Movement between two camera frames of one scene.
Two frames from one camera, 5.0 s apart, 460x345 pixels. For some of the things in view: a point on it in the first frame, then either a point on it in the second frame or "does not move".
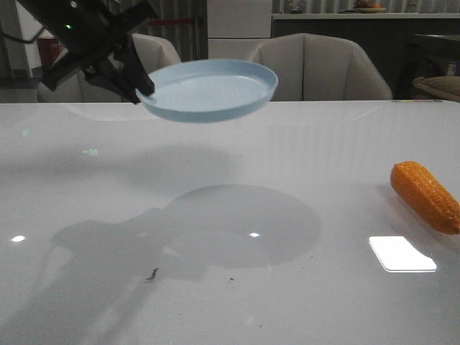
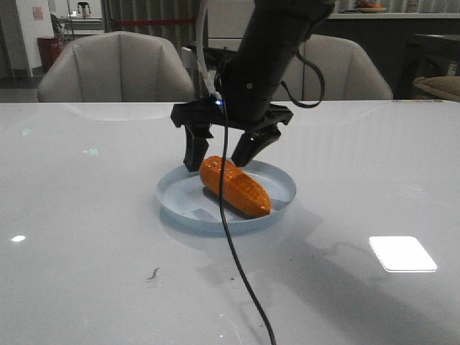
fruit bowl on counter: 369,7 does not move
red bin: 49,50 does not move
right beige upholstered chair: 315,67 does not move
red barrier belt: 163,22 does not move
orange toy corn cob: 426,195 to 238,187
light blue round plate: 207,90 to 182,198
